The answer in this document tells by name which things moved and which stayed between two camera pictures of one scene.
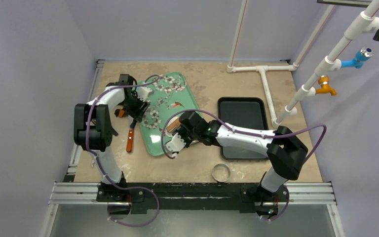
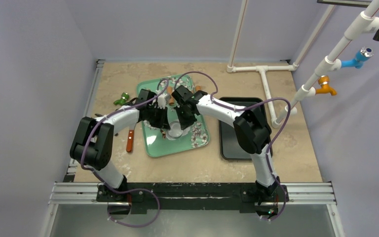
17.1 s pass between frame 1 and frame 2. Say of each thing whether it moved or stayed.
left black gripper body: moved
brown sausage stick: moved
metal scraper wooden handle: stayed
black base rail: stayed
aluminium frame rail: stayed
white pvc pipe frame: stayed
